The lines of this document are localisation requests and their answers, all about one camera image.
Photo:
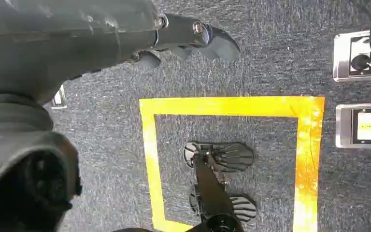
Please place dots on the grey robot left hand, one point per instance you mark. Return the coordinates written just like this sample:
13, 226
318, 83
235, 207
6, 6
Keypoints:
38, 44

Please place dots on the small metal floor plate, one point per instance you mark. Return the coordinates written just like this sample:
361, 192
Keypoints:
59, 98

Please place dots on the yellow floor tape square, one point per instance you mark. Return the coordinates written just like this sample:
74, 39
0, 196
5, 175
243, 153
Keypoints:
224, 106

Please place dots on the black robot leg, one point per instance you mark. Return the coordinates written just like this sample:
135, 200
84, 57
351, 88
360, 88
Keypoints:
209, 189

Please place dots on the black robot foot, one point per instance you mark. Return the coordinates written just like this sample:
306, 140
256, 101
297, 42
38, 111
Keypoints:
233, 157
243, 208

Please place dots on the metal floor socket with plug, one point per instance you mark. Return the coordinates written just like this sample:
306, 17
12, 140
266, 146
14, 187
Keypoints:
341, 57

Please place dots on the metal floor socket yellow label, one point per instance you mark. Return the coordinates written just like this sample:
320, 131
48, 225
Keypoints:
344, 128

